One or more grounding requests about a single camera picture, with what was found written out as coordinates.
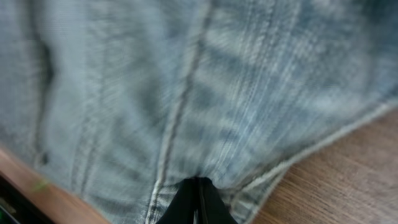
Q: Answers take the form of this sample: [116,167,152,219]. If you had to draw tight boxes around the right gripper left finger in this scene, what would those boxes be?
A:
[156,179,198,224]

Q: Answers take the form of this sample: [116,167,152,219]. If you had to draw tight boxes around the light blue denim shorts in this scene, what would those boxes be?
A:
[1,0,397,223]

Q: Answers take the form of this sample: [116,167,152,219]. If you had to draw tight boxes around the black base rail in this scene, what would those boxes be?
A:
[1,177,54,224]

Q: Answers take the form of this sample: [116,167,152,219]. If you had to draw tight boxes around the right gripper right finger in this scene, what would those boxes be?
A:
[197,178,237,224]

